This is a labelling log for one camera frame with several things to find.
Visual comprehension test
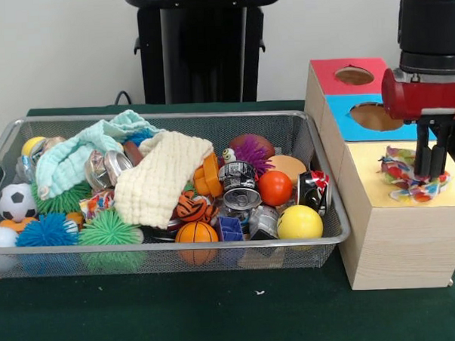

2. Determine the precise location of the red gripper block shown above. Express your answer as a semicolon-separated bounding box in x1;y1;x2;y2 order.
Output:
380;65;455;181

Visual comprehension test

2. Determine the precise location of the colourful patterned paper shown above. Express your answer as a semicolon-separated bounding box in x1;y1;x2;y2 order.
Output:
377;142;453;206

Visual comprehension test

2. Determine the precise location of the wooden box with three holes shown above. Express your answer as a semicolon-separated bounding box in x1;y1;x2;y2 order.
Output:
301;53;455;294

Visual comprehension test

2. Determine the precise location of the shallow clear mesh bin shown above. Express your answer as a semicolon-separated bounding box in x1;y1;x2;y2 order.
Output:
0;103;354;282

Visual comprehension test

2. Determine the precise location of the large yellow ball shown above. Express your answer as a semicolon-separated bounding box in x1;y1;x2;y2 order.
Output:
276;204;325;241

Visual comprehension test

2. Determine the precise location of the red orange ball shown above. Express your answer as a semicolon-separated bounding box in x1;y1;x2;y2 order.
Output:
257;170;294;207

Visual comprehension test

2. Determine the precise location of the purple spiky ball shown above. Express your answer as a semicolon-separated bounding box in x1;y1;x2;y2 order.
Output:
232;134;276;179

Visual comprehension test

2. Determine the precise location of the orange mini basketball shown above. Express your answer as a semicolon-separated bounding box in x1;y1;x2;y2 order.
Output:
174;220;220;266

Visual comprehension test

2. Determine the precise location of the cream knitted cloth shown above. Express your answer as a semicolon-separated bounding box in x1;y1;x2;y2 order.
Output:
110;129;219;232

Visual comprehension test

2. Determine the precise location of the green spiky ball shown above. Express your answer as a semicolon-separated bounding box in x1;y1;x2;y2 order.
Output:
77;208;145;248

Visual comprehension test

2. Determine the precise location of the mint green cloth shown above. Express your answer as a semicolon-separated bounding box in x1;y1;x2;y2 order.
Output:
32;108;168;201

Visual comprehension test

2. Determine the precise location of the blue spiky ball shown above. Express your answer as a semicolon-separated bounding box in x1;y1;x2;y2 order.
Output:
14;211;80;248

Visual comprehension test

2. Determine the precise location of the black and white soccer ball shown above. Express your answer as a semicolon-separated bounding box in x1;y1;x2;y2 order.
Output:
0;182;39;223

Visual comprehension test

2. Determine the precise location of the white baseball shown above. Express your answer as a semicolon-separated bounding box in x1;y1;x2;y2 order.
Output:
0;224;20;249

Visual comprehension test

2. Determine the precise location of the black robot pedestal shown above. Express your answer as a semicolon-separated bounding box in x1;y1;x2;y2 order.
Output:
124;0;288;108

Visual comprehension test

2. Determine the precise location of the black cable loop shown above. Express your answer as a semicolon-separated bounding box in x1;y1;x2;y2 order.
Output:
112;89;136;107

